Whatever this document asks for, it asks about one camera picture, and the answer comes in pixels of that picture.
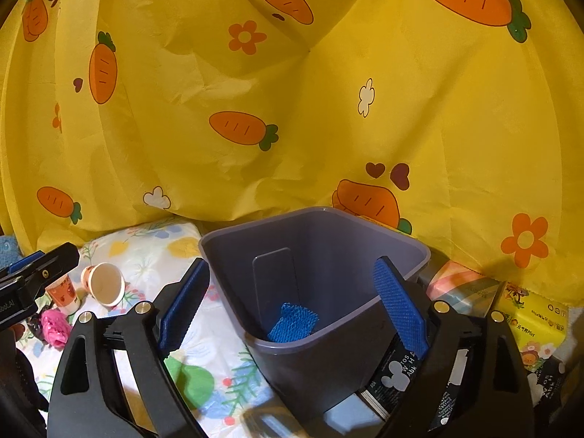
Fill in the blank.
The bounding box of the blue foam net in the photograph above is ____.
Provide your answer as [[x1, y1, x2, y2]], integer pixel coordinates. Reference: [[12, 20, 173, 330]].
[[266, 302, 320, 343]]

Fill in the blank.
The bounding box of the pink plastic scrap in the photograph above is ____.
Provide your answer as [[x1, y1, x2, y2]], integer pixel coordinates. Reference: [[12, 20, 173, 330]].
[[40, 310, 74, 350]]

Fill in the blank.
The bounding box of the black printed cloth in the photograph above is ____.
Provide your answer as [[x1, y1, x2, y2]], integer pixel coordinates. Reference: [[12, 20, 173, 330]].
[[360, 340, 569, 438]]

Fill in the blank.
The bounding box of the grey plastic bin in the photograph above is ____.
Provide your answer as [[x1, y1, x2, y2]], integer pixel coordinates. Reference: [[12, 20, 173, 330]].
[[198, 207, 431, 425]]

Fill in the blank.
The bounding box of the yellow tissue pack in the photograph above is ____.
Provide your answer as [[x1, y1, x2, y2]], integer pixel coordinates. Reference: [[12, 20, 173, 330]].
[[493, 283, 571, 370]]

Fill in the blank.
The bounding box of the pastel striped tissue pack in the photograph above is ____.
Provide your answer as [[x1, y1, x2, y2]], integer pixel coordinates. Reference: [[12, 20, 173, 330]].
[[426, 261, 505, 311]]

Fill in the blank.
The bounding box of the orange fruit-print paper cup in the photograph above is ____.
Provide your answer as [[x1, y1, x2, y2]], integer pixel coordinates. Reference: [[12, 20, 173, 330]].
[[46, 265, 96, 315]]

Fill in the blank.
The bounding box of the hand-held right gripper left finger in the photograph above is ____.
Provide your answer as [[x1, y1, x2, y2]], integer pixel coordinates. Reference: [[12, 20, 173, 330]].
[[47, 258, 211, 438]]

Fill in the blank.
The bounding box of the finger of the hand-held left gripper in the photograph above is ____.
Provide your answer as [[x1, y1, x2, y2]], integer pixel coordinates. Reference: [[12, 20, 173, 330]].
[[0, 255, 35, 282], [18, 243, 80, 290]]

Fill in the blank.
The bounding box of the person's left forearm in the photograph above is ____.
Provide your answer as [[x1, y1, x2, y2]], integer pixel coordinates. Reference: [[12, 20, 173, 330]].
[[0, 324, 49, 425]]

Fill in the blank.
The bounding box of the floral plastic table cover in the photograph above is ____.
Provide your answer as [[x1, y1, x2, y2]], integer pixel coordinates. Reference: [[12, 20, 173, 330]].
[[16, 218, 384, 438]]

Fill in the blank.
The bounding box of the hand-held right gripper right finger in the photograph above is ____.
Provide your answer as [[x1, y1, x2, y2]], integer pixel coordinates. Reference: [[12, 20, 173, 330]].
[[372, 257, 534, 438]]

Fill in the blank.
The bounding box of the yellow carrot-print curtain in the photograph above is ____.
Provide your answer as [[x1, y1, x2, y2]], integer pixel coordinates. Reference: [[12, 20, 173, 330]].
[[0, 0, 584, 306]]

